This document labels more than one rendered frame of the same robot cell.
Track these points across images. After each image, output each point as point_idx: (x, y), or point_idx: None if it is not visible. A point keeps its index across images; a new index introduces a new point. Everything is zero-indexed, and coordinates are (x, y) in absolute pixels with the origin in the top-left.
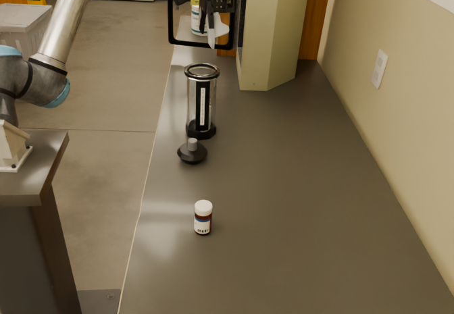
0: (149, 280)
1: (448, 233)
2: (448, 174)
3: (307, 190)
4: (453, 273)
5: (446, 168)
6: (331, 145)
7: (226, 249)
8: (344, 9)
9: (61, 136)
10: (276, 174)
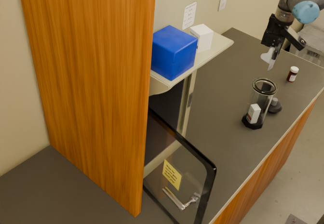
0: (319, 77)
1: (212, 27)
2: (208, 16)
3: (230, 69)
4: (216, 32)
5: (207, 15)
6: None
7: (285, 71)
8: None
9: None
10: (236, 80)
